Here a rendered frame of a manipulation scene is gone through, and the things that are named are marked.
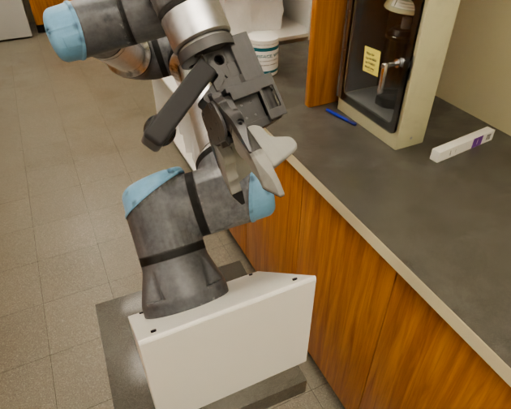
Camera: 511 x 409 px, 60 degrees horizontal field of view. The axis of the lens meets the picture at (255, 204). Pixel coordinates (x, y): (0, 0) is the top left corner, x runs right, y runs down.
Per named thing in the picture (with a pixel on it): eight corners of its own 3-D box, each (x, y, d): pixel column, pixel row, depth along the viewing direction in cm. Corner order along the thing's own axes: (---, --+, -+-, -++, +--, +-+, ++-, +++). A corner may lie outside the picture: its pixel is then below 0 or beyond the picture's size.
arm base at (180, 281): (144, 325, 69) (126, 264, 69) (145, 311, 84) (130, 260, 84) (236, 293, 73) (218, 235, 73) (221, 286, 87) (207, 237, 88)
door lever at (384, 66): (394, 92, 130) (388, 88, 132) (401, 60, 124) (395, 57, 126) (380, 95, 128) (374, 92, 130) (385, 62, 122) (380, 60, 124)
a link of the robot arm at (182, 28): (165, 6, 49) (156, 36, 57) (182, 45, 49) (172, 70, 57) (225, -11, 51) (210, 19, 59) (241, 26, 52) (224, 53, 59)
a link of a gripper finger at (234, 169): (272, 191, 64) (263, 135, 58) (235, 208, 62) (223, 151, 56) (260, 180, 66) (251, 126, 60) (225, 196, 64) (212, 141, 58)
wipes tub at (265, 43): (268, 63, 195) (269, 28, 186) (283, 74, 186) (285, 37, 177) (242, 68, 191) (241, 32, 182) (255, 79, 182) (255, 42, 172)
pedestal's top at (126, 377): (127, 467, 71) (122, 457, 68) (98, 316, 94) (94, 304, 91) (305, 392, 81) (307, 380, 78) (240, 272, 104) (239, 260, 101)
